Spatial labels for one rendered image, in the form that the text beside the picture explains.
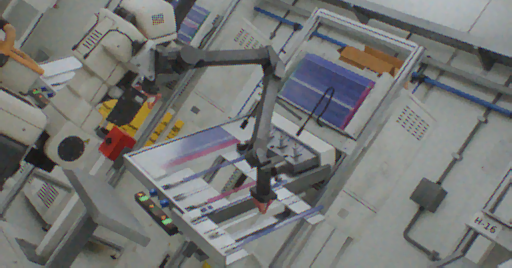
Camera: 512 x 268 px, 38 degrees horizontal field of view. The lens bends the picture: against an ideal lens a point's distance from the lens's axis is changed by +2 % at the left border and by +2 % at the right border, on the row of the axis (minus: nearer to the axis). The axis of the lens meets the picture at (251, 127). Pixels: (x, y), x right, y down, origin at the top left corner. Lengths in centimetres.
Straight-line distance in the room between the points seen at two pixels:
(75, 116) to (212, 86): 189
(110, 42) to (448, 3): 325
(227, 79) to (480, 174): 165
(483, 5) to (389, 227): 166
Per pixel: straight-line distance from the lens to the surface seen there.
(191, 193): 318
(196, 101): 453
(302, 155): 328
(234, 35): 454
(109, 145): 390
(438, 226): 467
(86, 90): 281
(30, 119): 255
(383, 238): 483
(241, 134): 361
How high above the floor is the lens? 114
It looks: 1 degrees up
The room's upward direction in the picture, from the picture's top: 34 degrees clockwise
